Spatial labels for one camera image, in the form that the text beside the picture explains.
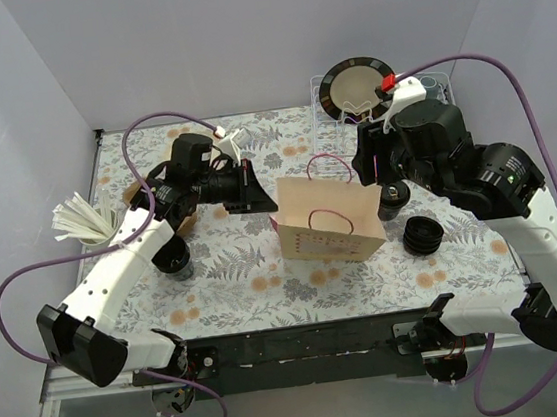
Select black plastic cup lid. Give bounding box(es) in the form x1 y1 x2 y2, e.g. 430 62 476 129
379 180 411 210

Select black printed coffee cup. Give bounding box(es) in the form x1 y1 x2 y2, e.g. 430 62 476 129
378 205 403 222

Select pink paper gift bag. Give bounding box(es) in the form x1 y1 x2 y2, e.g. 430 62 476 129
270 153 387 262

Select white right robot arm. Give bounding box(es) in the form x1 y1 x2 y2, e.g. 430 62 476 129
352 99 557 351

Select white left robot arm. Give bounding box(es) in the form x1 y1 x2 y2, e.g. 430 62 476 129
36 129 277 388

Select floral patterned table mat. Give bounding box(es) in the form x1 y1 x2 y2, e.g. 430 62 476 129
51 82 531 351

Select grey blue mug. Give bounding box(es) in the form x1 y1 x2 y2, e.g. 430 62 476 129
419 75 445 101

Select brown cardboard cup carrier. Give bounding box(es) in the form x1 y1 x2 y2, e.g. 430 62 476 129
120 172 202 242

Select dark rimmed dinner plate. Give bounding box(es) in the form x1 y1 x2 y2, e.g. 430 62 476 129
318 56 395 123

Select white straw holder cup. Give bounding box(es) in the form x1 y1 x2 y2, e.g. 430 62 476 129
79 209 120 251

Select stack of black cups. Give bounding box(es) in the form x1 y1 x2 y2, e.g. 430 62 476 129
152 235 194 281

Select stack of black lids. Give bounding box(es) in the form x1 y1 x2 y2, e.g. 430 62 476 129
403 216 444 256

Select white wire dish rack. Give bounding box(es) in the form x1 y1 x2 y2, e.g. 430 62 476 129
309 71 455 157

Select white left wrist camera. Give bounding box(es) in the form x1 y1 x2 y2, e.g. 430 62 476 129
214 127 252 163

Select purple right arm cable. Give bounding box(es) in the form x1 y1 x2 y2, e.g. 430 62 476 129
392 43 557 417

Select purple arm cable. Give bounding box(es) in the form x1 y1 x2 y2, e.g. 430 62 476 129
392 43 557 417
0 104 256 417

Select black table edge rail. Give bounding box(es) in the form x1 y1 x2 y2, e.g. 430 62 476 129
127 297 543 407

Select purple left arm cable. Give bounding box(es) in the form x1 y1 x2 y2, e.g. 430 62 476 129
0 104 256 417

